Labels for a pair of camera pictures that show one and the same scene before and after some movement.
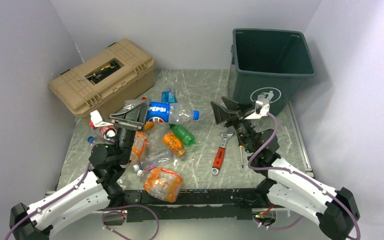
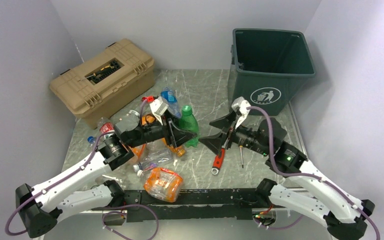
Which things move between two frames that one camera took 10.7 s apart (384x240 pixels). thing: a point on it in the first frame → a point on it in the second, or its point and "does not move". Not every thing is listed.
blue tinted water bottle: (168, 96) does not move
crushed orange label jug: (163, 184) does not move
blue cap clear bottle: (169, 113) → (91, 140)
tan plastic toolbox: (121, 70) does not move
